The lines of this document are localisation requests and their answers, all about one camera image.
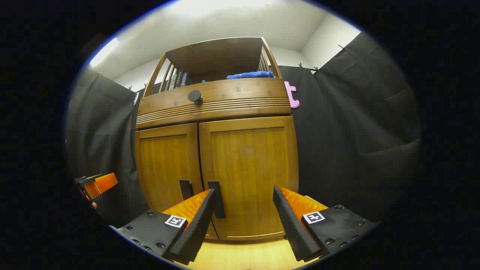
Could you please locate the round black drawer knob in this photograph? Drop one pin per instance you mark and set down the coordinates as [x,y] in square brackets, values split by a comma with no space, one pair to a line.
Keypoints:
[195,96]

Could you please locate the wooden double-door shoe cabinet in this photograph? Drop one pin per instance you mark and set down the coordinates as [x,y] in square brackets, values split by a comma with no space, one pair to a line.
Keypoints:
[213,56]

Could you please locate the wooden ribbed drawer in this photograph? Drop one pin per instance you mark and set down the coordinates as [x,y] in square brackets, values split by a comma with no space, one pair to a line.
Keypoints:
[243,92]

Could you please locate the wide ceiling light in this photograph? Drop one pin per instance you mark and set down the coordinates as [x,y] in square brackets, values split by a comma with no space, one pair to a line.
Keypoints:
[225,4]

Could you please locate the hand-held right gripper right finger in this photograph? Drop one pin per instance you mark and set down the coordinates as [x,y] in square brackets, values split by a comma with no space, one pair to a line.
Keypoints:
[290,225]

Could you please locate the blue folded towel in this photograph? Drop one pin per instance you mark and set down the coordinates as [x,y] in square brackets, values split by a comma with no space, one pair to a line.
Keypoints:
[249,75]

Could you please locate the dark blue book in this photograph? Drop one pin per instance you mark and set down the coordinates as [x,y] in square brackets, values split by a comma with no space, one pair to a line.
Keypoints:
[184,78]

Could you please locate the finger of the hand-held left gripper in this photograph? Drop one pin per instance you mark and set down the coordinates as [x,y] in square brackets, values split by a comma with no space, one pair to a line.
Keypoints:
[103,183]

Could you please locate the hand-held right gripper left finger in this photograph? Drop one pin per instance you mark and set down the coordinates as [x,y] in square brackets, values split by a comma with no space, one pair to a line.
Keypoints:
[198,228]

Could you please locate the wooden cabinet door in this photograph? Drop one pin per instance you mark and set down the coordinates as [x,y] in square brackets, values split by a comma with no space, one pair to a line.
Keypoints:
[247,157]
[165,161]

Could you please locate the black backdrop cloth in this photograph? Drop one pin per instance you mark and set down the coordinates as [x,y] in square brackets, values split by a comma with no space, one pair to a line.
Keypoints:
[356,131]

